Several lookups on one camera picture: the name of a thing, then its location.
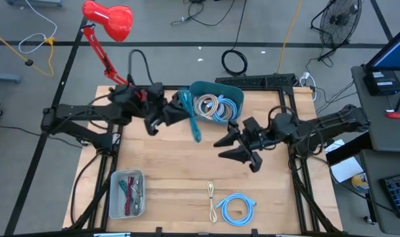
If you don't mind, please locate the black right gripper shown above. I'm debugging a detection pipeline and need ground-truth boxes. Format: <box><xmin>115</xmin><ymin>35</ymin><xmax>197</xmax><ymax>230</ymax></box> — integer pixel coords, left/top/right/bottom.
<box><xmin>213</xmin><ymin>116</ymin><xmax>275</xmax><ymax>174</ymax></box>

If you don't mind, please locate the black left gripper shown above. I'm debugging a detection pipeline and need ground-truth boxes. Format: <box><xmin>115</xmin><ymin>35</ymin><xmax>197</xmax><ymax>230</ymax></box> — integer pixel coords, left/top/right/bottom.
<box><xmin>142</xmin><ymin>82</ymin><xmax>191</xmax><ymax>137</ymax></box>

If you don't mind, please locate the long teal cable bundle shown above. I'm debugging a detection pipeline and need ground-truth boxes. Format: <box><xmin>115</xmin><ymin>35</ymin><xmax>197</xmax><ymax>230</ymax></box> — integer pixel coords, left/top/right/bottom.
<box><xmin>179</xmin><ymin>88</ymin><xmax>203</xmax><ymax>144</ymax></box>

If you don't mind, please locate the bright blue HDMI cable coil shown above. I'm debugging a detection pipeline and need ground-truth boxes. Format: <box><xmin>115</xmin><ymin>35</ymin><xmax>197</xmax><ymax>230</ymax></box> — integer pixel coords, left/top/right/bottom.
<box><xmin>212</xmin><ymin>94</ymin><xmax>239</xmax><ymax>123</ymax></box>

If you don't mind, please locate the cream thin cable bundle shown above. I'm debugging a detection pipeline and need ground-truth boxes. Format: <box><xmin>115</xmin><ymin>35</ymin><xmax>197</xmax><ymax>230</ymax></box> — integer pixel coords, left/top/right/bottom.
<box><xmin>205</xmin><ymin>180</ymin><xmax>218</xmax><ymax>223</ymax></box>

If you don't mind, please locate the pale blue ethernet cable coil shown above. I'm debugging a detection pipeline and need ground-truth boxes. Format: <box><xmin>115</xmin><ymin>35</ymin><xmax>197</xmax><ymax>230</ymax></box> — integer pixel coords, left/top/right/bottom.
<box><xmin>214</xmin><ymin>192</ymin><xmax>257</xmax><ymax>227</ymax></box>

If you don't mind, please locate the maroon braided cable bundle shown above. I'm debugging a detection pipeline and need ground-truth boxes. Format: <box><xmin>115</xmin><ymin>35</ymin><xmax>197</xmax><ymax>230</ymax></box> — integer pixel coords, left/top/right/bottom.
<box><xmin>125</xmin><ymin>176</ymin><xmax>136</xmax><ymax>217</ymax></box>

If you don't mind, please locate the grey braided cable bundle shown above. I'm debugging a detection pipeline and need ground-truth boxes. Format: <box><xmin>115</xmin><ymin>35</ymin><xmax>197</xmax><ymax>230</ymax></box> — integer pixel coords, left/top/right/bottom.
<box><xmin>133</xmin><ymin>177</ymin><xmax>145</xmax><ymax>217</ymax></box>

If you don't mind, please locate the teal plastic bin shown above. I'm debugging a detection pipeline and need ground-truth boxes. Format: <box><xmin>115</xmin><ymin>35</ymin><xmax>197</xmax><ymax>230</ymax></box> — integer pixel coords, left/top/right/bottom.
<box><xmin>188</xmin><ymin>80</ymin><xmax>245</xmax><ymax>126</ymax></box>

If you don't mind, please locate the white power adapter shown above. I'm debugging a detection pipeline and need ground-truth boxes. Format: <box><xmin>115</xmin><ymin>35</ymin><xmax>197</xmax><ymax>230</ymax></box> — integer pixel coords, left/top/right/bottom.
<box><xmin>298</xmin><ymin>71</ymin><xmax>318</xmax><ymax>102</ymax></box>

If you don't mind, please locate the white paper sheet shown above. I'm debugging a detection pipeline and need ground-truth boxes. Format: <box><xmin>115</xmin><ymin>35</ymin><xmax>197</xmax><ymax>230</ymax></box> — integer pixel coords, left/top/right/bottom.
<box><xmin>324</xmin><ymin>139</ymin><xmax>346</xmax><ymax>153</ymax></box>
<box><xmin>330</xmin><ymin>156</ymin><xmax>365</xmax><ymax>184</ymax></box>

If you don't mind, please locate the red desk lamp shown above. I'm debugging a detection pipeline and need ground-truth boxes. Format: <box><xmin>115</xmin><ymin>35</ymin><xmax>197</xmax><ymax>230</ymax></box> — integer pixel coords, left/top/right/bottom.
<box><xmin>82</xmin><ymin>0</ymin><xmax>147</xmax><ymax>101</ymax></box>

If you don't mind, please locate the light grey plastic bin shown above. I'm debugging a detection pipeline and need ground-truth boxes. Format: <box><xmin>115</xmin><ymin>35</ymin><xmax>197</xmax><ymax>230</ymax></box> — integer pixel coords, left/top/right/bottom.
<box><xmin>108</xmin><ymin>169</ymin><xmax>147</xmax><ymax>220</ymax></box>

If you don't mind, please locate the yellow blue round object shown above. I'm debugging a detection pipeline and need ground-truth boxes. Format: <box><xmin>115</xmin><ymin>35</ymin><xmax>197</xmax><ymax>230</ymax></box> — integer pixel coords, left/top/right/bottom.
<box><xmin>351</xmin><ymin>172</ymin><xmax>370</xmax><ymax>194</ymax></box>

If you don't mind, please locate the grey desk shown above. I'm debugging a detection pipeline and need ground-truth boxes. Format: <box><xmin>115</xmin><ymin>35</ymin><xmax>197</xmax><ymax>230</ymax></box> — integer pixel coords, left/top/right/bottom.
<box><xmin>359</xmin><ymin>148</ymin><xmax>400</xmax><ymax>236</ymax></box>
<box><xmin>350</xmin><ymin>65</ymin><xmax>400</xmax><ymax>153</ymax></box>

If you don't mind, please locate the black box with labels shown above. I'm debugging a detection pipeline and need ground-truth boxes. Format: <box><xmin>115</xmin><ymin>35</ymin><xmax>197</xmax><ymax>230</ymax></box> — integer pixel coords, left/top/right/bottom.
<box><xmin>363</xmin><ymin>69</ymin><xmax>400</xmax><ymax>97</ymax></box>

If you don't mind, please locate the black floor fan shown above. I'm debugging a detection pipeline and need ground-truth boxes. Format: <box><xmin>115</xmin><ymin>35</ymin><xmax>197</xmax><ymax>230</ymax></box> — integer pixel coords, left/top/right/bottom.
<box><xmin>310</xmin><ymin>0</ymin><xmax>364</xmax><ymax>62</ymax></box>

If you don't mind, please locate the black keyboard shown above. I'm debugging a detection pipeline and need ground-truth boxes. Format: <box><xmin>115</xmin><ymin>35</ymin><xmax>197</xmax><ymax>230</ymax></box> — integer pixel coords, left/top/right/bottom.
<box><xmin>379</xmin><ymin>172</ymin><xmax>400</xmax><ymax>220</ymax></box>

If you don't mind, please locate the grey floor bar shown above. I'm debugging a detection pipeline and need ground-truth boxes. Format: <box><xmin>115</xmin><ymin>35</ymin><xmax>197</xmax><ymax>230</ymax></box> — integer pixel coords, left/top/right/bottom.
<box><xmin>0</xmin><ymin>72</ymin><xmax>22</xmax><ymax>84</ymax></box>

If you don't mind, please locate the black computer monitor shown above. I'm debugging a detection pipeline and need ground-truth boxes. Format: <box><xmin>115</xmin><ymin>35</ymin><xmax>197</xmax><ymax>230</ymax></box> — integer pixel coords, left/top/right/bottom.
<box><xmin>364</xmin><ymin>21</ymin><xmax>400</xmax><ymax>72</ymax></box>

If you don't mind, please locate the black left wrist cable loop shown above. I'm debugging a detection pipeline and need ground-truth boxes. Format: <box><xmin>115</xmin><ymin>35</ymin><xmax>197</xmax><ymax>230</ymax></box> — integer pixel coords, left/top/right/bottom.
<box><xmin>127</xmin><ymin>49</ymin><xmax>155</xmax><ymax>87</ymax></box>

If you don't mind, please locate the black aluminium rig frame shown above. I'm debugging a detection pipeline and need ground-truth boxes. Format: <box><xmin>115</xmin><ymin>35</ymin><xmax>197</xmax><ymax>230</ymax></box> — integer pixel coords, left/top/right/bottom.
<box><xmin>68</xmin><ymin>74</ymin><xmax>344</xmax><ymax>237</ymax></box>

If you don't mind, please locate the black coiled floor cable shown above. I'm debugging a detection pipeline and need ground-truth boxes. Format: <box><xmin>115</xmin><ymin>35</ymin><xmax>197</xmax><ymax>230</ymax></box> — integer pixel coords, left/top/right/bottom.
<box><xmin>221</xmin><ymin>0</ymin><xmax>249</xmax><ymax>77</ymax></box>

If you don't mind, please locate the thin black floor cable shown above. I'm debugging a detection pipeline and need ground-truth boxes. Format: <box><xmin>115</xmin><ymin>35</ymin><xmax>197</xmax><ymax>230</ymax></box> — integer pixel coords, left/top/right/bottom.
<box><xmin>170</xmin><ymin>0</ymin><xmax>236</xmax><ymax>28</ymax></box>

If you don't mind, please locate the yellow hanging cable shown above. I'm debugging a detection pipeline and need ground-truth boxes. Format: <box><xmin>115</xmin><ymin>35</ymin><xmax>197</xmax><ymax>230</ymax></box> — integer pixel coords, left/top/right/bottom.
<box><xmin>276</xmin><ymin>0</ymin><xmax>305</xmax><ymax>74</ymax></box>

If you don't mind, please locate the yellow cable with plug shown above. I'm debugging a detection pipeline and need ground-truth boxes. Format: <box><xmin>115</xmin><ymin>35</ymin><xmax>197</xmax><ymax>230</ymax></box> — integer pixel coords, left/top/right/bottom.
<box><xmin>0</xmin><ymin>27</ymin><xmax>56</xmax><ymax>77</ymax></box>

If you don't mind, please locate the white floor cable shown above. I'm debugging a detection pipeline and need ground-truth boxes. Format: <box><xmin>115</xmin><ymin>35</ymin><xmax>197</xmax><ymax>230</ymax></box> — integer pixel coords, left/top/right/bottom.
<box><xmin>18</xmin><ymin>0</ymin><xmax>59</xmax><ymax>55</ymax></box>

